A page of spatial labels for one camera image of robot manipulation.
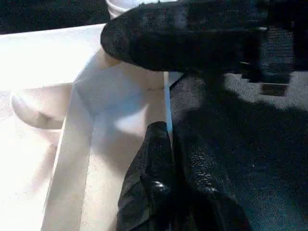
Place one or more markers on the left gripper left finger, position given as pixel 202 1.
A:
pixel 149 187

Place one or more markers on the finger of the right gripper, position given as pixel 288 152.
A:
pixel 180 36

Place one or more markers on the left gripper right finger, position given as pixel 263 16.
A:
pixel 204 199

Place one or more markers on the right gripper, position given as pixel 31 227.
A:
pixel 284 48

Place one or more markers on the white plastic table leg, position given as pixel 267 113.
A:
pixel 115 8

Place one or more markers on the white plastic table top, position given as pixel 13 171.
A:
pixel 36 60

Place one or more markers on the black work mat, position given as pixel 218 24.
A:
pixel 240 144

